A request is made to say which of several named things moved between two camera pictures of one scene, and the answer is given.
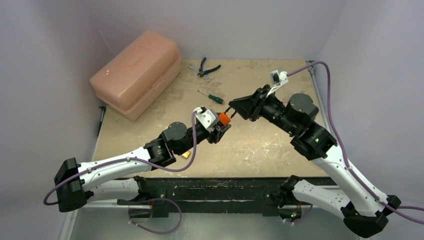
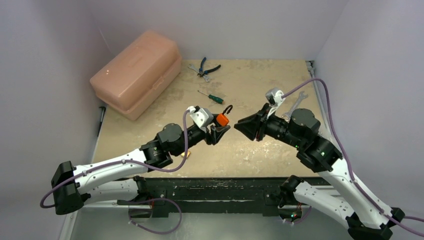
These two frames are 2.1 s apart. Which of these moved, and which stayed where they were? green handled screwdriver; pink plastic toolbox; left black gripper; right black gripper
Moved: right black gripper
Stayed: green handled screwdriver; left black gripper; pink plastic toolbox
